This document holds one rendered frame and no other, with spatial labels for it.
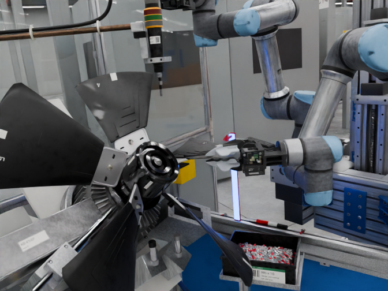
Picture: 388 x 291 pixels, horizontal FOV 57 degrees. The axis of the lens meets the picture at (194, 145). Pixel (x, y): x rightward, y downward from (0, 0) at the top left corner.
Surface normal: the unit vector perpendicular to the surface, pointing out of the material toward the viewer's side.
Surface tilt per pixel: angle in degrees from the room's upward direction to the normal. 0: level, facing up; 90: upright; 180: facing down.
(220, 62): 90
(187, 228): 125
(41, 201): 50
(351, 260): 90
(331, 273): 90
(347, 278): 90
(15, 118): 74
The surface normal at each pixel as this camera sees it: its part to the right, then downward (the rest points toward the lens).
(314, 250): -0.58, 0.25
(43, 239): 0.57, -0.57
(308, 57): 0.49, 0.17
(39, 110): 0.49, -0.13
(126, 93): -0.03, -0.58
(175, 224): 0.05, 0.75
